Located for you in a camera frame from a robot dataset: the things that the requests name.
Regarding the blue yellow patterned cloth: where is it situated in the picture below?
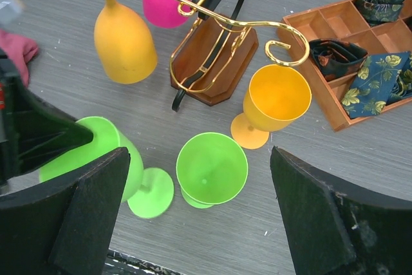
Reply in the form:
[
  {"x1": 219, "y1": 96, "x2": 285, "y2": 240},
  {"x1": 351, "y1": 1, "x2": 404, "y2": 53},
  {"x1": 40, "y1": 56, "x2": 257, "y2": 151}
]
[{"x1": 341, "y1": 51, "x2": 411, "y2": 119}]

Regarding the orange wooden divided tray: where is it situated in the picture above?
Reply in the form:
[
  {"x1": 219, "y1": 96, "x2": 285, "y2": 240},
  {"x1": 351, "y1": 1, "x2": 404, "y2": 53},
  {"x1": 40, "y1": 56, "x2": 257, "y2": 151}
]
[{"x1": 282, "y1": 0, "x2": 411, "y2": 131}]

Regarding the red folded cloth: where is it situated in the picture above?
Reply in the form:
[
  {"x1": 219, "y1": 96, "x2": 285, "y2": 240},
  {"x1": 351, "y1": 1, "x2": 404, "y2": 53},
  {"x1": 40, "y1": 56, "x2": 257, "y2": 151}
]
[{"x1": 1, "y1": 29, "x2": 39, "y2": 87}]

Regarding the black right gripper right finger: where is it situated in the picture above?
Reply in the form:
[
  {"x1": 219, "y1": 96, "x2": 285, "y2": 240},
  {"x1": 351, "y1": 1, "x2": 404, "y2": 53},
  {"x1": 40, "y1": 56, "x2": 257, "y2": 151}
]
[{"x1": 270, "y1": 147, "x2": 411, "y2": 274}]

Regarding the green wine glass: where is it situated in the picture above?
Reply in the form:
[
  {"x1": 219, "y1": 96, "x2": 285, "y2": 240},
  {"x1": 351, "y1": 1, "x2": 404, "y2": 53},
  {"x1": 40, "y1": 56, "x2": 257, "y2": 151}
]
[
  {"x1": 176, "y1": 132, "x2": 248, "y2": 209},
  {"x1": 39, "y1": 116, "x2": 174, "y2": 219}
]

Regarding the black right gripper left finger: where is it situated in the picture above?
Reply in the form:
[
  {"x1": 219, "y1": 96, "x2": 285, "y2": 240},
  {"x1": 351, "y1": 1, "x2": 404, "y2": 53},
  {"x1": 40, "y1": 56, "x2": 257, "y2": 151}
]
[{"x1": 1, "y1": 147, "x2": 130, "y2": 274}]

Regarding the orange wine glass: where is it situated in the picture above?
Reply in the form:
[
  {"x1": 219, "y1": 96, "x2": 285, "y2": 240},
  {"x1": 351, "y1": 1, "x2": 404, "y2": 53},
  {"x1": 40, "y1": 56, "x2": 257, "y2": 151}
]
[
  {"x1": 230, "y1": 64, "x2": 312, "y2": 149},
  {"x1": 94, "y1": 0, "x2": 158, "y2": 84}
]

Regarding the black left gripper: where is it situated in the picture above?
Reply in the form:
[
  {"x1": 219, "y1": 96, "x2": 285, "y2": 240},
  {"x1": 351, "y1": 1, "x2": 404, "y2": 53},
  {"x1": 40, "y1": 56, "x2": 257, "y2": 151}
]
[{"x1": 1, "y1": 51, "x2": 93, "y2": 194}]

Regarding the dark green patterned cloth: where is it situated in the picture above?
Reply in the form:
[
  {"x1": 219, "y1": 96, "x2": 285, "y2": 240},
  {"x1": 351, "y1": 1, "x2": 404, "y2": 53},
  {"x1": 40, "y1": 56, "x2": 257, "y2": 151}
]
[{"x1": 354, "y1": 0, "x2": 405, "y2": 27}]

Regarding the gold wire wine glass rack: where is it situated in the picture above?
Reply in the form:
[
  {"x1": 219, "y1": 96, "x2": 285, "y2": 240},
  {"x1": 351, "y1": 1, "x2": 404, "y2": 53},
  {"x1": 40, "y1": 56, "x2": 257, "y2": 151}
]
[{"x1": 169, "y1": 0, "x2": 310, "y2": 111}]

